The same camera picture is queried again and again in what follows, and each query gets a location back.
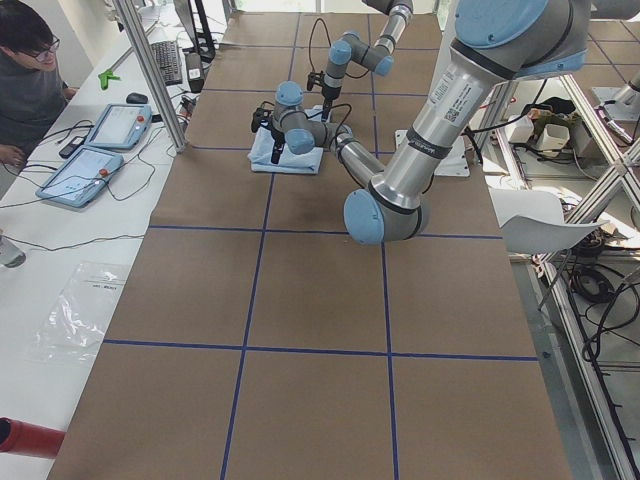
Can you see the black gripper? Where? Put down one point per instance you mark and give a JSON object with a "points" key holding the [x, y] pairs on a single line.
{"points": [[276, 134], [328, 95]]}

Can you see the light blue button-up shirt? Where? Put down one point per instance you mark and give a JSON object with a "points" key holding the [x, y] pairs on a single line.
{"points": [[289, 163]]}

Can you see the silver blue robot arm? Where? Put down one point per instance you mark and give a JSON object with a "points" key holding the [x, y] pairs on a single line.
{"points": [[349, 48], [494, 42]]}

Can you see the black computer keyboard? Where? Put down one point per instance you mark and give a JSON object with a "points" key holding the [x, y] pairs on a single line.
{"points": [[167, 56]]}

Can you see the black computer mouse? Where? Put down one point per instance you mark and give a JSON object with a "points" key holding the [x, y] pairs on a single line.
{"points": [[136, 98]]}

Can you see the upper blue teach pendant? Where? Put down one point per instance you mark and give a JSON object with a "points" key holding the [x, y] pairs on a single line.
{"points": [[120, 127]]}

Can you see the blue teach pendant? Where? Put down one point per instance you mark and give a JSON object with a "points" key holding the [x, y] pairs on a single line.
{"points": [[81, 178], [120, 127]]}

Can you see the green plastic tool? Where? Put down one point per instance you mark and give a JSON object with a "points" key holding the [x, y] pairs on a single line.
{"points": [[106, 77]]}

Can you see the black mobile phone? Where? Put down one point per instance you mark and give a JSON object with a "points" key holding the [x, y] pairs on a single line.
{"points": [[71, 147]]}

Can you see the lower blue teach pendant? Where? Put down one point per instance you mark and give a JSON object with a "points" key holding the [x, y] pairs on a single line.
{"points": [[81, 178]]}

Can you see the white plastic chair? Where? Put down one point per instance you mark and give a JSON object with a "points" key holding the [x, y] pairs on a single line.
{"points": [[532, 222]]}

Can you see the seated person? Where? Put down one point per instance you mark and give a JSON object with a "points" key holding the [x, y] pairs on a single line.
{"points": [[33, 93]]}

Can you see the clear plastic bag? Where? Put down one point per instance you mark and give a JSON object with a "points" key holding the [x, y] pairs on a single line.
{"points": [[73, 332]]}

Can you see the red cylinder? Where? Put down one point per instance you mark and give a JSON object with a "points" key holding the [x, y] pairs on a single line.
{"points": [[27, 439]]}

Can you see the aluminium frame post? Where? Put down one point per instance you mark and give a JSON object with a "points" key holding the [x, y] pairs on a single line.
{"points": [[133, 27]]}

